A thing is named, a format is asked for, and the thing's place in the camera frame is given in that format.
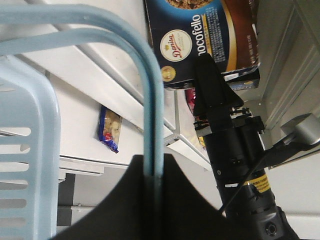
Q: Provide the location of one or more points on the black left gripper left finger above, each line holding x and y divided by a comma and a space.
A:
126, 213

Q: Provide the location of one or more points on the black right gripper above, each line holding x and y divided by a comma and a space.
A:
234, 146

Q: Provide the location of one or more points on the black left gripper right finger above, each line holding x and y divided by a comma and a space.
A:
186, 214

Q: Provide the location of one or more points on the dark blue cookie box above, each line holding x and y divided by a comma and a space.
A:
183, 30

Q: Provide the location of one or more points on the light blue plastic basket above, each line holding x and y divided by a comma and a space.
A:
34, 111

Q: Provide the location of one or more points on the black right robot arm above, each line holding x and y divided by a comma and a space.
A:
252, 204

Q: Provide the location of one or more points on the blue snack packet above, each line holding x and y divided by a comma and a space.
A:
109, 128

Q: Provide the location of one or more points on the white store shelving unit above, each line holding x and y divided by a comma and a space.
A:
87, 75

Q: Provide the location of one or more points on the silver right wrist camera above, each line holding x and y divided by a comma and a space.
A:
302, 129

